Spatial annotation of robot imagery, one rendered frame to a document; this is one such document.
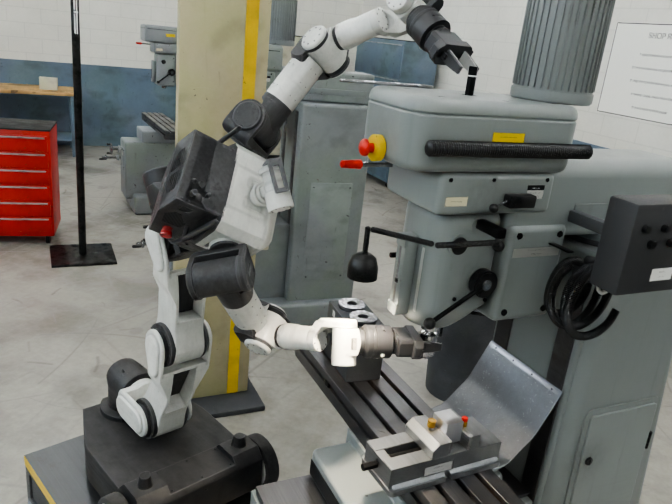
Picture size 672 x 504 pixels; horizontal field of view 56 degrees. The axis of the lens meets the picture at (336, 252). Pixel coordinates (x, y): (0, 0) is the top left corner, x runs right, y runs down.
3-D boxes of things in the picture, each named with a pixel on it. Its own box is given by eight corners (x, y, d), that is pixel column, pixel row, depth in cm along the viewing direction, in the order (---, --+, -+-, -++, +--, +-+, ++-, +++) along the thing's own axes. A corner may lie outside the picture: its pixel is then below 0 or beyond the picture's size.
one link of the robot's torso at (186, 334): (144, 359, 203) (138, 219, 191) (191, 346, 215) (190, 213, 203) (167, 377, 193) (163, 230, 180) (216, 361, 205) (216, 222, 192)
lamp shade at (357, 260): (341, 277, 147) (344, 252, 145) (354, 269, 153) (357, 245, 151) (369, 285, 144) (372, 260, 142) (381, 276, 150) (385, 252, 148)
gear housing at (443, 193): (436, 217, 140) (443, 173, 137) (383, 189, 161) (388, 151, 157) (550, 213, 154) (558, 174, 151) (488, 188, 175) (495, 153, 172)
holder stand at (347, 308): (345, 383, 198) (351, 325, 191) (323, 349, 217) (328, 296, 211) (380, 379, 202) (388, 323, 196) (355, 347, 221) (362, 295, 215)
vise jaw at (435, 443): (431, 460, 154) (434, 446, 153) (404, 431, 165) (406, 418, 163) (451, 454, 157) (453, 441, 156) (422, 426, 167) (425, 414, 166)
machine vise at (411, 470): (390, 498, 150) (396, 460, 147) (359, 460, 163) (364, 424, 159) (501, 465, 166) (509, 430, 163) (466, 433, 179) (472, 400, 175)
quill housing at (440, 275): (423, 339, 154) (444, 214, 143) (383, 305, 171) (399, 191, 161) (485, 331, 162) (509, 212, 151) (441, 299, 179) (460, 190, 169)
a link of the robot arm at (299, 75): (332, 52, 181) (285, 112, 181) (306, 20, 172) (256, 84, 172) (355, 59, 173) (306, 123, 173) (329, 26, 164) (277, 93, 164)
